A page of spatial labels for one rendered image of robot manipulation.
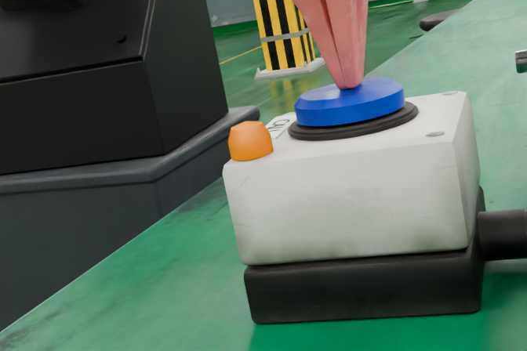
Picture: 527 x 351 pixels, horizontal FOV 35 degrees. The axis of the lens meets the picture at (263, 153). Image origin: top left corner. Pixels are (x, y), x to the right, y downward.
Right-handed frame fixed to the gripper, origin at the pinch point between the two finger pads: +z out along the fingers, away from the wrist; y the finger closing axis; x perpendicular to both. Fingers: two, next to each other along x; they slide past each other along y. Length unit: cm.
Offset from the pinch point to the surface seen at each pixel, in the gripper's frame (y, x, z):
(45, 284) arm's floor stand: -32.5, 24.5, 16.8
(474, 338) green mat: 3.6, -5.5, 8.3
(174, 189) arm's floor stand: -20.1, 25.6, 10.6
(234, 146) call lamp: -3.5, -3.6, 1.7
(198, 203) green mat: -12.5, 12.2, 8.1
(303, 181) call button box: -1.3, -3.9, 3.1
